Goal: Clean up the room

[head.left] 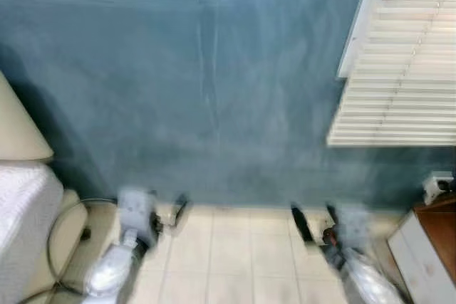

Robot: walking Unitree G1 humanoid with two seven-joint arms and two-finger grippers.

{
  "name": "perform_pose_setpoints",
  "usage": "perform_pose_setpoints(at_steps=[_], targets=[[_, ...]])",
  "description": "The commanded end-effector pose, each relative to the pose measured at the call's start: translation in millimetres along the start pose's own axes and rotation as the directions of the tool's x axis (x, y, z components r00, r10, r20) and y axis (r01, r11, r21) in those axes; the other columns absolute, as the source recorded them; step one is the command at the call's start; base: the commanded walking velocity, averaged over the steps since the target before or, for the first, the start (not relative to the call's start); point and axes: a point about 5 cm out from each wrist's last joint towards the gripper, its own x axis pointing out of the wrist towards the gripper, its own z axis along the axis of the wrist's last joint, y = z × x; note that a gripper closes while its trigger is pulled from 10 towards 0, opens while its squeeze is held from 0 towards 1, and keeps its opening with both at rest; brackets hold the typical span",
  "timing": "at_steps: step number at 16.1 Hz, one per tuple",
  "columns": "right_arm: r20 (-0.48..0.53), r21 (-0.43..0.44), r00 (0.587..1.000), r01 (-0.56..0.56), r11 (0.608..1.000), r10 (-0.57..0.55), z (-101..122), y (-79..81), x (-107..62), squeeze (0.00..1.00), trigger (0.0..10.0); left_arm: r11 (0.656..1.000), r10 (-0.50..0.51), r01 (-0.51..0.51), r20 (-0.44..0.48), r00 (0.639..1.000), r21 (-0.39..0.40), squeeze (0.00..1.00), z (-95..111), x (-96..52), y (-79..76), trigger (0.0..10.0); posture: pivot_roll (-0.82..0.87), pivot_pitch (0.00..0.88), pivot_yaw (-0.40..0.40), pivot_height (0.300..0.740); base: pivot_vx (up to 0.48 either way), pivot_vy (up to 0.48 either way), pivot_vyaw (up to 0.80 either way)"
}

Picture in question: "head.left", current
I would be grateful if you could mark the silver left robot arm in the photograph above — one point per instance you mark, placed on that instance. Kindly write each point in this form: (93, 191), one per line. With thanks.
(110, 272)

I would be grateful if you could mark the cream lamp shade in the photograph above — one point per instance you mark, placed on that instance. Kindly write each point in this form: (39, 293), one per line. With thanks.
(18, 133)

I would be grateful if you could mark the white drawer cabinet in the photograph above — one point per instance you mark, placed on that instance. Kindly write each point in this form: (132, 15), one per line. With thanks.
(417, 261)

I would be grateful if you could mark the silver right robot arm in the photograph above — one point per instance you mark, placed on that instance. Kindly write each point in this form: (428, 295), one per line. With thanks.
(367, 279)

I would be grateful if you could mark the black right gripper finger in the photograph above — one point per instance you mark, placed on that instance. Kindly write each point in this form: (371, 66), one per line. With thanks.
(333, 216)
(302, 224)

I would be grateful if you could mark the brown wooden desk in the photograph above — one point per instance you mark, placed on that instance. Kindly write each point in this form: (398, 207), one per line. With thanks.
(442, 229)

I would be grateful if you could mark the white quilted mattress cover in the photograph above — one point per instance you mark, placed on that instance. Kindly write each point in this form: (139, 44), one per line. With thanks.
(25, 218)

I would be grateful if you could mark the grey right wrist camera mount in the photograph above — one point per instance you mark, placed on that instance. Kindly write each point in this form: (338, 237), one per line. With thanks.
(353, 226)

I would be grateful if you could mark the white window blind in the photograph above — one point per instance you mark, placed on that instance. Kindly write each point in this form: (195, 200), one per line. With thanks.
(406, 69)

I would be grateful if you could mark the beige padded bed frame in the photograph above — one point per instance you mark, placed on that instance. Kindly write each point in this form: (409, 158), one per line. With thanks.
(71, 229)

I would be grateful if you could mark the white window frame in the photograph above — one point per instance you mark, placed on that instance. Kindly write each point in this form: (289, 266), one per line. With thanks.
(360, 26)

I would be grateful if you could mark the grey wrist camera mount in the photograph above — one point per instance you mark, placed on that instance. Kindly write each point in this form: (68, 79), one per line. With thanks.
(135, 211)
(353, 226)

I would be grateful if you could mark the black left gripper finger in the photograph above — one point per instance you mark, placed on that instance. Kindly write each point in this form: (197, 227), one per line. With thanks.
(180, 211)

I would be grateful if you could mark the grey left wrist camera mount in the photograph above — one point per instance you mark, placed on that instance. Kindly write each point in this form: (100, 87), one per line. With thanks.
(135, 211)

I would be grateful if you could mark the white wall socket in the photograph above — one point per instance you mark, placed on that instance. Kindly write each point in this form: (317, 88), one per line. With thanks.
(436, 186)

